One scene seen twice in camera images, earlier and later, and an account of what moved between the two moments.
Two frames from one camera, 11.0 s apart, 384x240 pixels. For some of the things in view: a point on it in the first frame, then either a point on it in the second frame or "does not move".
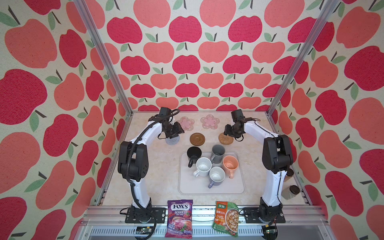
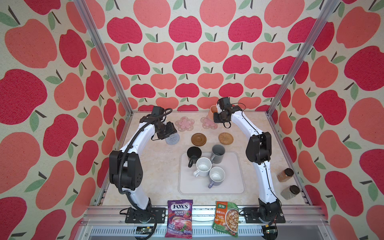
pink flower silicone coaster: x=209 y=121 does not move
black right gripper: x=227 y=131 → x=216 y=119
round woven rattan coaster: x=225 y=139 does not move
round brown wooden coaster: x=197 y=139 does not move
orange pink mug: x=230 y=165 → x=213 y=109
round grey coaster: x=172 y=141 does not move
